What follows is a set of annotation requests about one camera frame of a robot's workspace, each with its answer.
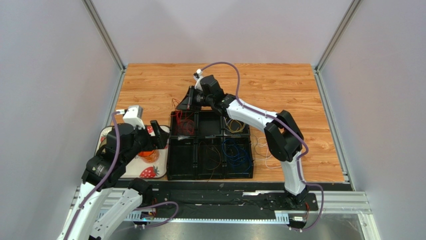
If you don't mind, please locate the yellow thin wire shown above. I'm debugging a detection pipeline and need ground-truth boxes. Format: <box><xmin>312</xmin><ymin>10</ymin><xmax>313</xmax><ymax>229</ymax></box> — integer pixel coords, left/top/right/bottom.
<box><xmin>225</xmin><ymin>119</ymin><xmax>247</xmax><ymax>133</ymax></box>

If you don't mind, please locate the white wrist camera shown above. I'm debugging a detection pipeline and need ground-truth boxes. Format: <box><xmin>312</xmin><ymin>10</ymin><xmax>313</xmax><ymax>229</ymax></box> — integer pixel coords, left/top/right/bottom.
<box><xmin>116</xmin><ymin>105</ymin><xmax>146</xmax><ymax>130</ymax></box>
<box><xmin>193</xmin><ymin>68</ymin><xmax>204</xmax><ymax>91</ymax></box>

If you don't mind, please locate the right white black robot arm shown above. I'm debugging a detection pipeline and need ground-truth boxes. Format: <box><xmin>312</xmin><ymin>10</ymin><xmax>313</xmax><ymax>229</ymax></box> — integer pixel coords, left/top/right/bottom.
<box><xmin>177</xmin><ymin>73</ymin><xmax>309</xmax><ymax>205</ymax></box>

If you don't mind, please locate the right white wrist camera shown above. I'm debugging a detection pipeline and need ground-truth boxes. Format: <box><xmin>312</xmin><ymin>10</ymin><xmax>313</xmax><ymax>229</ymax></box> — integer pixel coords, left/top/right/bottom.
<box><xmin>193</xmin><ymin>68</ymin><xmax>204</xmax><ymax>91</ymax></box>

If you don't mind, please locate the brown thin wire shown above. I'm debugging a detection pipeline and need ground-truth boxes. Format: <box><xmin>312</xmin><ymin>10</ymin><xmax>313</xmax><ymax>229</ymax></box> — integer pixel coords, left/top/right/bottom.
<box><xmin>198</xmin><ymin>141</ymin><xmax>223</xmax><ymax>182</ymax></box>

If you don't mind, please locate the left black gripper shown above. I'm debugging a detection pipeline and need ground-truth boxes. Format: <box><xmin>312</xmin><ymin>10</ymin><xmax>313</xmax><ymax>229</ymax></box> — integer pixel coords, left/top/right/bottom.
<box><xmin>122</xmin><ymin>119</ymin><xmax>170</xmax><ymax>163</ymax></box>

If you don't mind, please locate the white strawberry pattern tray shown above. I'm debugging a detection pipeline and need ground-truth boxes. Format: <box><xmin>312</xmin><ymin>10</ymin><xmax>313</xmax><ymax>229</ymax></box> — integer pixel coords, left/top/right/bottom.
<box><xmin>95</xmin><ymin>126</ymin><xmax>169</xmax><ymax>179</ymax></box>

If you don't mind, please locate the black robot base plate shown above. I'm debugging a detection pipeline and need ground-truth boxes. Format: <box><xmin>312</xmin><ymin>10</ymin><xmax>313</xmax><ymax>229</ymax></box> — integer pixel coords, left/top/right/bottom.
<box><xmin>149</xmin><ymin>180</ymin><xmax>321</xmax><ymax>220</ymax></box>

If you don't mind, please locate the orange translucent cup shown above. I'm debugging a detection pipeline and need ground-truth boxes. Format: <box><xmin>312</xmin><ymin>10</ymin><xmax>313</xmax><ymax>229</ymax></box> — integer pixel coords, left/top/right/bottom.
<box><xmin>138</xmin><ymin>149</ymin><xmax>160</xmax><ymax>163</ymax></box>

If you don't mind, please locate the blue thin wire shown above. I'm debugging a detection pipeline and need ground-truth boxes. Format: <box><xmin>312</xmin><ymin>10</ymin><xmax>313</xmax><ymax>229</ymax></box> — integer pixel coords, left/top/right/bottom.
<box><xmin>222</xmin><ymin>138</ymin><xmax>253</xmax><ymax>169</ymax></box>

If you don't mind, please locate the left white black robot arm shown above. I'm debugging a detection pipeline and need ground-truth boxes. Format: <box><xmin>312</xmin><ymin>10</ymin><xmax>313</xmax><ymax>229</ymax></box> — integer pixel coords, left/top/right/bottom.
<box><xmin>58</xmin><ymin>120</ymin><xmax>170</xmax><ymax>240</ymax></box>

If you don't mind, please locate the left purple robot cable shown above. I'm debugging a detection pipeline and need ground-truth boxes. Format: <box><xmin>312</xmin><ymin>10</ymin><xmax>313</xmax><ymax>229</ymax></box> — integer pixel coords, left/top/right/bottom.
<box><xmin>63</xmin><ymin>111</ymin><xmax>179</xmax><ymax>240</ymax></box>

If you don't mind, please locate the black six-compartment tray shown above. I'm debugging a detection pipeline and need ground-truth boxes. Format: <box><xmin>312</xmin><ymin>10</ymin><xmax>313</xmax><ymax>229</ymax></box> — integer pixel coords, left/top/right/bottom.
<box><xmin>166</xmin><ymin>110</ymin><xmax>254</xmax><ymax>181</ymax></box>

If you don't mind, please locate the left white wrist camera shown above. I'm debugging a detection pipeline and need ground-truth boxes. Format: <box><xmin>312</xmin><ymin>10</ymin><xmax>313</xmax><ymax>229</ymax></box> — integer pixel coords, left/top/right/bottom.
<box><xmin>116</xmin><ymin>105</ymin><xmax>146</xmax><ymax>130</ymax></box>

